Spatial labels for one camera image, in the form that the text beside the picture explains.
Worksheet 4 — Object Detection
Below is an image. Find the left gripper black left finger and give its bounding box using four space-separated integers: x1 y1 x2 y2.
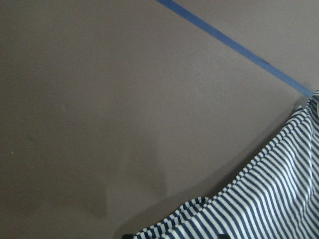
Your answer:
122 234 134 239

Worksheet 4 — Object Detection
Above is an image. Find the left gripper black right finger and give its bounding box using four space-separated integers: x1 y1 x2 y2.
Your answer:
218 234 228 239

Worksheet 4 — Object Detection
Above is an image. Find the striped polo shirt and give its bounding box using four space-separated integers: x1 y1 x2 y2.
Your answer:
135 93 319 239

